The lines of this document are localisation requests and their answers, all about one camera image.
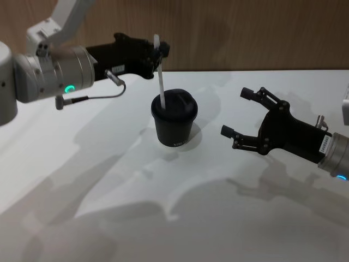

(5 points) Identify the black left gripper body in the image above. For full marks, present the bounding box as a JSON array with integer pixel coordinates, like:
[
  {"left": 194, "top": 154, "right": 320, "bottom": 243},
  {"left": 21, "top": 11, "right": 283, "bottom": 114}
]
[{"left": 86, "top": 32, "right": 153, "bottom": 82}]

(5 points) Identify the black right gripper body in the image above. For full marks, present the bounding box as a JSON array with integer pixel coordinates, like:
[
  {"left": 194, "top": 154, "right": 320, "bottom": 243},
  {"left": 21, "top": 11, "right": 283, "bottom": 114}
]
[{"left": 257, "top": 110, "right": 333, "bottom": 165}]

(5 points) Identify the white straw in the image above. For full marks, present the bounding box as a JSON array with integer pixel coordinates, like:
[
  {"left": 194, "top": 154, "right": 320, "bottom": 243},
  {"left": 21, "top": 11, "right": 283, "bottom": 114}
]
[{"left": 153, "top": 33, "right": 167, "bottom": 110}]

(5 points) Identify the black plastic cup lid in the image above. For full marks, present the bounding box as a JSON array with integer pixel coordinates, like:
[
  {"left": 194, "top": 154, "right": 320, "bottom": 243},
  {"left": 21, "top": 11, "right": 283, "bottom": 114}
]
[{"left": 151, "top": 87, "right": 198, "bottom": 122}]

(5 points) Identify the black paper cup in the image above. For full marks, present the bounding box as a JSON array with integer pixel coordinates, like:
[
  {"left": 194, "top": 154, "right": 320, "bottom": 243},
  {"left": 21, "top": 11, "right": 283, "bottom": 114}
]
[{"left": 153, "top": 113, "right": 195, "bottom": 150}]

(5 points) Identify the right gripper cable plug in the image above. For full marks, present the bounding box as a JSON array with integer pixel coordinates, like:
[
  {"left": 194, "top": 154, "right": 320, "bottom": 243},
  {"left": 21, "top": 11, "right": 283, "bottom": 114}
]
[{"left": 315, "top": 114, "right": 330, "bottom": 131}]

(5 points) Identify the left gripper grey cable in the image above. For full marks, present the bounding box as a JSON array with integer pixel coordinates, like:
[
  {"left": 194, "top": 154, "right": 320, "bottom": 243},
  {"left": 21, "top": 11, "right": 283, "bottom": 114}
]
[{"left": 55, "top": 69, "right": 127, "bottom": 110}]

